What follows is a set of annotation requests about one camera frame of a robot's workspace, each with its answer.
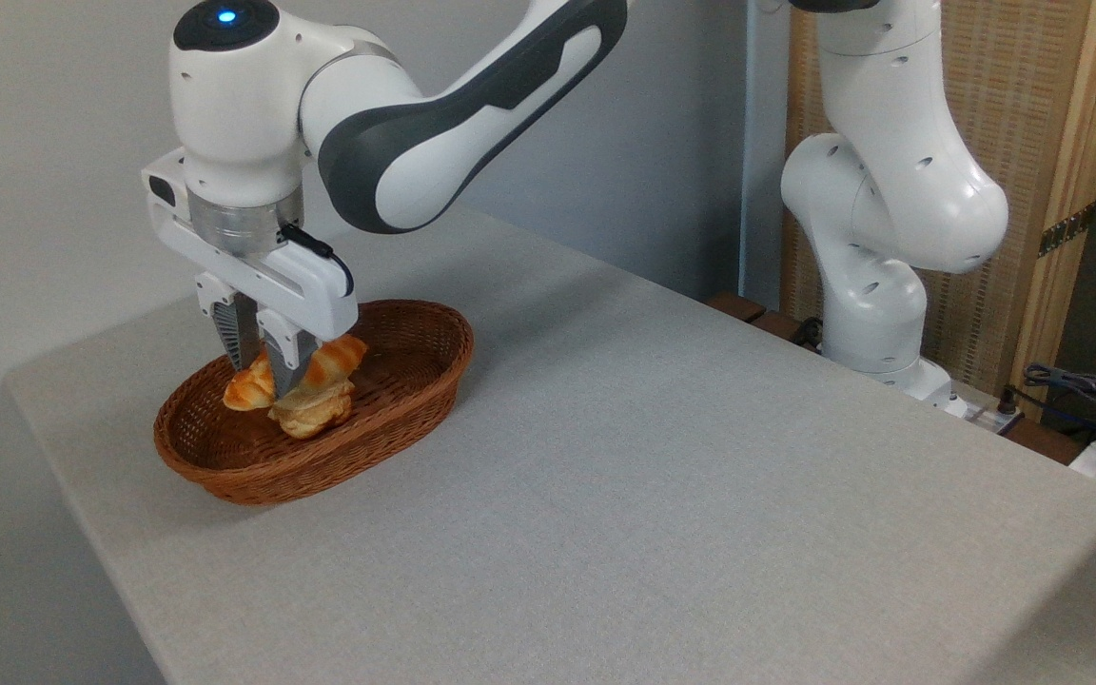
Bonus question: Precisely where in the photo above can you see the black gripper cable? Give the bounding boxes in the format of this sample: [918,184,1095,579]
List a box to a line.
[279,223,357,299]

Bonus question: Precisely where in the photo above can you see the pale cream puff bread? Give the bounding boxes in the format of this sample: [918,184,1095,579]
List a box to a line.
[268,379,357,440]

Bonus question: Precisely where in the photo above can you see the brown wicker basket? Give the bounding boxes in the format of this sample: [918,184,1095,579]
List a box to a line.
[153,299,475,506]

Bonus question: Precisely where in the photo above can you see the golden braided bread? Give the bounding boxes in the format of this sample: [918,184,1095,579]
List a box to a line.
[223,333,370,413]

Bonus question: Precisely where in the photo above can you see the tangled dark cables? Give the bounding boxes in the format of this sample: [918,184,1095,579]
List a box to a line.
[1022,362,1096,431]

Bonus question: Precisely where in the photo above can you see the black screen hinge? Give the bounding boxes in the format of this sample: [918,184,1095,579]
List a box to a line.
[1038,202,1096,258]

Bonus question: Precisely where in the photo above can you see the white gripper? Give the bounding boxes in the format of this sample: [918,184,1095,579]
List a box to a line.
[141,147,360,400]

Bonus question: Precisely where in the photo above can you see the wooden woven folding screen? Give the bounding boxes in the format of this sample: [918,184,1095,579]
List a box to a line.
[781,0,1096,420]

